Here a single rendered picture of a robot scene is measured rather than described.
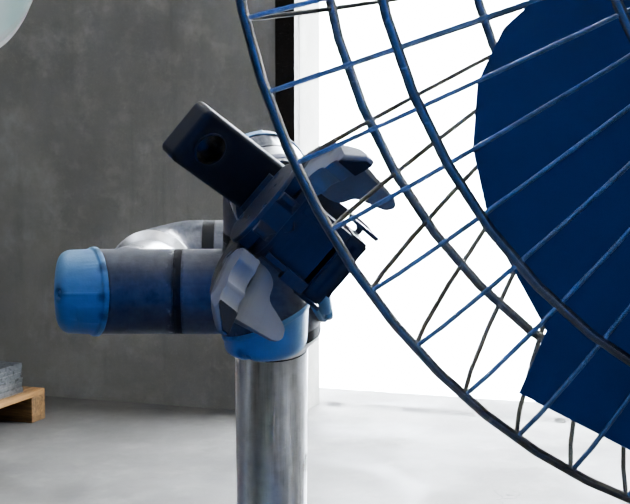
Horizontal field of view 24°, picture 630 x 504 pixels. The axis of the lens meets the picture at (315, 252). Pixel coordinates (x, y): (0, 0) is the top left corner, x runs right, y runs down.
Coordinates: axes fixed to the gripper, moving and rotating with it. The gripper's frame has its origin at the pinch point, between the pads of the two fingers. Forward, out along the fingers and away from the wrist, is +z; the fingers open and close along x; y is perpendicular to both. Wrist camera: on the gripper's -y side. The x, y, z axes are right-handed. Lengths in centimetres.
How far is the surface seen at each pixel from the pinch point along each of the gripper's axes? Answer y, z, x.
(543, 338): 2.9, 35.2, -7.3
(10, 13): -23.1, -1.5, 0.0
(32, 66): -5, -528, 64
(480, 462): 192, -367, 55
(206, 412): 132, -463, 122
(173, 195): 69, -491, 65
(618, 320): 3.6, 38.0, -10.0
